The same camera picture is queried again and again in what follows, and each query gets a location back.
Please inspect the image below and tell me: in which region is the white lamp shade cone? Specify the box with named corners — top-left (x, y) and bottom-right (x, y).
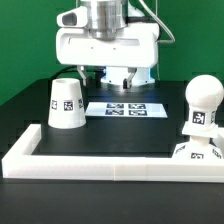
top-left (48, 78), bottom-right (86, 129)

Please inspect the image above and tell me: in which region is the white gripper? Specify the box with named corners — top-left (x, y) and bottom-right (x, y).
top-left (56, 23), bottom-right (160, 89)

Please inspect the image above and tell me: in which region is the black cable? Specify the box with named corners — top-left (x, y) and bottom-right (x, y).
top-left (49, 64), bottom-right (81, 81)

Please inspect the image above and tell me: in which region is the white sheet with tags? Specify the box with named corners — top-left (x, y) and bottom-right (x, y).
top-left (86, 102), bottom-right (167, 118)

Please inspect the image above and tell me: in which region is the white U-shaped fence frame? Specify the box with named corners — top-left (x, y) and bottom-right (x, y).
top-left (2, 124), bottom-right (224, 183)

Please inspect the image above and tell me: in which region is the white lamp base with tags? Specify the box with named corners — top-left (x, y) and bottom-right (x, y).
top-left (172, 122), bottom-right (224, 160)

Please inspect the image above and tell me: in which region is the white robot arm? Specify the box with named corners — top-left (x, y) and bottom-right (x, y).
top-left (56, 0), bottom-right (160, 91)

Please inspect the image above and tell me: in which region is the white lamp bulb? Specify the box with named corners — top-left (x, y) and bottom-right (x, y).
top-left (185, 75), bottom-right (224, 131)

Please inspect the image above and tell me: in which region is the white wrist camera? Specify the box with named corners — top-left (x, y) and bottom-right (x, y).
top-left (57, 6), bottom-right (88, 28)

